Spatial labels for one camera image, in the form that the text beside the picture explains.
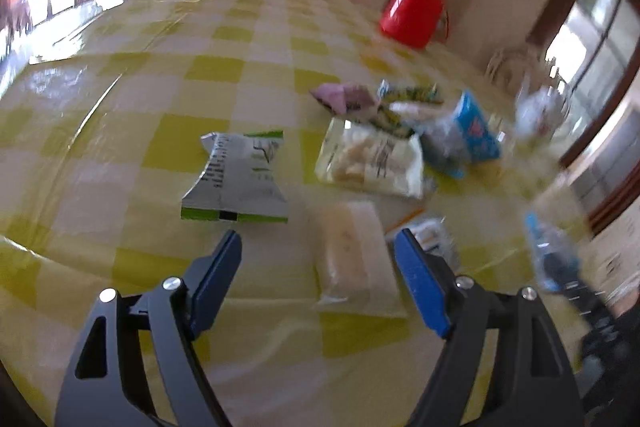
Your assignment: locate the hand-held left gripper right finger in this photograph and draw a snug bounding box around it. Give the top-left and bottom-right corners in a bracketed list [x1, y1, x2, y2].
[393, 228, 586, 427]

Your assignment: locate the white floral teapot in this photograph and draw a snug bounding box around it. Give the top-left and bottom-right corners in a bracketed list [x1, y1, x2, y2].
[514, 86, 567, 138]

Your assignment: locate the green and white snack packet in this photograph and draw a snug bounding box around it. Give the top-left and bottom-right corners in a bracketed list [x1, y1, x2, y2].
[181, 130, 289, 224]

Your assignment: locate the green patterned snack packet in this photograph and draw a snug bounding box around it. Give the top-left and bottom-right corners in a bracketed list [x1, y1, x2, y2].
[376, 79, 445, 108]

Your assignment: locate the brown snack packet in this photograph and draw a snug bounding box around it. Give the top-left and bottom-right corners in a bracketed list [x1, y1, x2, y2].
[372, 104, 418, 138]

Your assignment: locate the white bread packet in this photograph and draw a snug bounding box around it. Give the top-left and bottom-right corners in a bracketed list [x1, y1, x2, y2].
[311, 201, 408, 319]

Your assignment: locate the red thermos jug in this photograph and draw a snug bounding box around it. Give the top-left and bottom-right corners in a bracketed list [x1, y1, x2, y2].
[378, 0, 449, 49]

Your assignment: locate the blue cartoon snack packet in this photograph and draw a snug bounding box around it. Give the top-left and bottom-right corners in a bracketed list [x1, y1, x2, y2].
[524, 211, 582, 294]
[419, 91, 502, 179]

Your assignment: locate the clear cracker packet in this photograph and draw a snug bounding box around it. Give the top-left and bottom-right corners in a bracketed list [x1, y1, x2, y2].
[314, 118, 427, 199]

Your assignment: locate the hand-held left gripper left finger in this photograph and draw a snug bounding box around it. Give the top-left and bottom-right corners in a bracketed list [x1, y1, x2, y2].
[54, 229, 243, 427]

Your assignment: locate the pink snack packet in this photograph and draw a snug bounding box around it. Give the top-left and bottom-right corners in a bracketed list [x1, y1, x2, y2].
[309, 83, 378, 114]

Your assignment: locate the orange striped snack packet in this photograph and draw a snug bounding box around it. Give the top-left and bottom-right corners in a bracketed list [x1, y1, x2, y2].
[412, 217, 458, 265]

